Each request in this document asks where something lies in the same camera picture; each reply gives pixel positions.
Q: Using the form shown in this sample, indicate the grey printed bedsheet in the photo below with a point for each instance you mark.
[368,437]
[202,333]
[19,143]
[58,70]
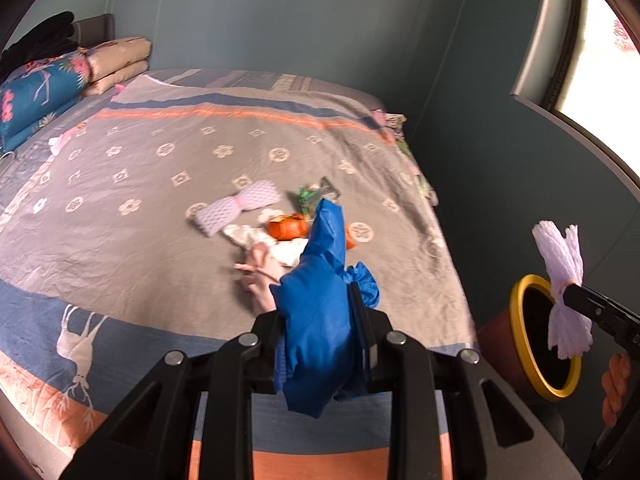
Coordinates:
[125,260]

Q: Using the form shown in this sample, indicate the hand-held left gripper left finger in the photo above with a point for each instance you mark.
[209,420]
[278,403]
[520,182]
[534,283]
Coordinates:
[265,330]

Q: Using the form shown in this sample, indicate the green snack wrapper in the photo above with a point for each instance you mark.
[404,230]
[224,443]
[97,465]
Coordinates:
[312,197]

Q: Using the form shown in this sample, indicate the red window sticker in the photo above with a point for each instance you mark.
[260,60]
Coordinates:
[624,35]

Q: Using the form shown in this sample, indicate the yellow rimmed trash bin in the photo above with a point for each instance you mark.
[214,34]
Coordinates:
[515,330]

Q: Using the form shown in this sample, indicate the grey padded headboard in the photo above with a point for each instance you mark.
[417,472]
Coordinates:
[97,30]

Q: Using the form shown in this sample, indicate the person's right hand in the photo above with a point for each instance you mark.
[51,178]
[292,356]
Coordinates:
[616,385]

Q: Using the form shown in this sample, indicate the lilac foam fruit net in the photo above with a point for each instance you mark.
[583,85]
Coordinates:
[565,260]

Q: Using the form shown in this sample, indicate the window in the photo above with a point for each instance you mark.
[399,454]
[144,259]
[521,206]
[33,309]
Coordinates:
[600,85]

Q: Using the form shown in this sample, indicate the black clothes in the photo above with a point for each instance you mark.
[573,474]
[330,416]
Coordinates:
[40,40]

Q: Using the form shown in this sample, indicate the blue cloth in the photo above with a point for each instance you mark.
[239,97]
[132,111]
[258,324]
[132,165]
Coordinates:
[315,340]

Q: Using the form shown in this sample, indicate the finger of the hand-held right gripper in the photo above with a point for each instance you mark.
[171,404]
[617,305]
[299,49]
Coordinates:
[600,310]

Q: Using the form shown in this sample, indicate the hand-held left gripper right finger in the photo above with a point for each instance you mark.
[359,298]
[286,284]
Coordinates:
[367,330]

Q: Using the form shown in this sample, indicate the beige folded quilt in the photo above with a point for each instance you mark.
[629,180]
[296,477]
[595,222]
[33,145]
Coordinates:
[120,57]

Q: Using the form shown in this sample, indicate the blue floral pillow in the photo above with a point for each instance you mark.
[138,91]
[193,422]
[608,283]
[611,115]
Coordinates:
[35,95]

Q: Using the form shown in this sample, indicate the pink white cloth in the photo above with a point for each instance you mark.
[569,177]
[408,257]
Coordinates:
[62,140]

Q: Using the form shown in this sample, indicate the white foam fruit net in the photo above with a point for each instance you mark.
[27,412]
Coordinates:
[225,210]

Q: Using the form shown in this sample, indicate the floral under sheet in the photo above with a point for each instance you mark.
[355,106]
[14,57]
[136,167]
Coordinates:
[415,175]

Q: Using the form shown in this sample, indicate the white tissue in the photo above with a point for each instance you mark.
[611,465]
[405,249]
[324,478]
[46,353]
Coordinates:
[290,252]

